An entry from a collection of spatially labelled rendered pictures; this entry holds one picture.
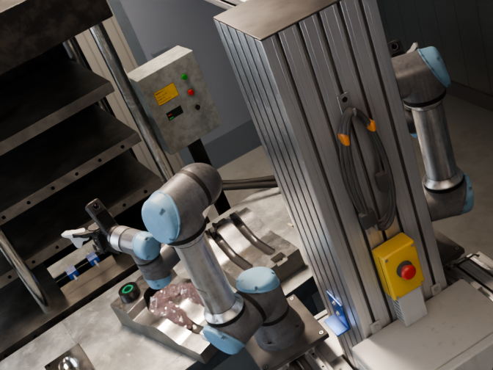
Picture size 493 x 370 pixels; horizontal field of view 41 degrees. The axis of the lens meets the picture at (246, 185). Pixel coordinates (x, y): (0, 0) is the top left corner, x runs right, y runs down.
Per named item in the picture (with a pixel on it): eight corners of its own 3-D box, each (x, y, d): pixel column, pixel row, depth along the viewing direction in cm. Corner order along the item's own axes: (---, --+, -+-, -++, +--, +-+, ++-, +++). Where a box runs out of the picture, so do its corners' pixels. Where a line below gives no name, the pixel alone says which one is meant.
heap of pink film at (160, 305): (217, 299, 251) (210, 285, 247) (186, 333, 242) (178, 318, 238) (173, 283, 269) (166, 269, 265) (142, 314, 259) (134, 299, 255)
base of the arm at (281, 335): (312, 332, 196) (302, 308, 191) (268, 359, 193) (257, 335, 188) (289, 305, 209) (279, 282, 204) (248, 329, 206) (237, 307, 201)
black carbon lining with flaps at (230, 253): (279, 254, 259) (271, 236, 254) (246, 277, 254) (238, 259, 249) (235, 222, 287) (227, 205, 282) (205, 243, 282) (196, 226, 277)
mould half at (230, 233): (305, 265, 259) (295, 238, 252) (252, 304, 251) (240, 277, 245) (241, 219, 300) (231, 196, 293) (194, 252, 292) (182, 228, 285)
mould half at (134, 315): (250, 313, 248) (240, 291, 242) (205, 364, 234) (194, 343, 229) (165, 280, 282) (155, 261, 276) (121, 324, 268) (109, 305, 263)
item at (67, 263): (117, 263, 308) (100, 234, 300) (65, 296, 300) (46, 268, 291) (83, 224, 349) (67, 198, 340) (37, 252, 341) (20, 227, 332)
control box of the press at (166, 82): (292, 285, 375) (195, 51, 300) (249, 316, 366) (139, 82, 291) (271, 269, 393) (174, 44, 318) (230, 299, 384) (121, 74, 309)
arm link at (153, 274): (185, 269, 201) (172, 241, 195) (161, 294, 195) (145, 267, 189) (169, 263, 206) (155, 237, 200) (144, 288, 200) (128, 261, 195)
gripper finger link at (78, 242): (64, 252, 206) (92, 247, 204) (56, 236, 203) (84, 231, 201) (67, 247, 209) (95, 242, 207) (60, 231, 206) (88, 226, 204)
